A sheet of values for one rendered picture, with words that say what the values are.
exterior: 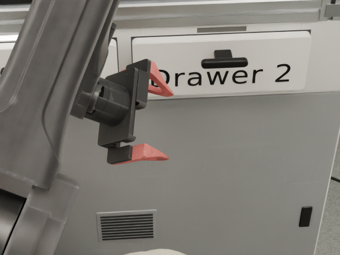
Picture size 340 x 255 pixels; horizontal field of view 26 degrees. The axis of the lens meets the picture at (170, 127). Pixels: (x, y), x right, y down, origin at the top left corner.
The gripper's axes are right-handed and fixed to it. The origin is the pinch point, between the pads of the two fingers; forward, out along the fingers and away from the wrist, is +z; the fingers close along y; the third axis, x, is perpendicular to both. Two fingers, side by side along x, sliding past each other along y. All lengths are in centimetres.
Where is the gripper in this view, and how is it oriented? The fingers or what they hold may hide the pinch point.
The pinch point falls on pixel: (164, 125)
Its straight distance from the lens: 105.5
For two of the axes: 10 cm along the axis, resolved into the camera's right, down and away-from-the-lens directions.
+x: 7.0, -1.8, -6.9
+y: -0.7, 9.5, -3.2
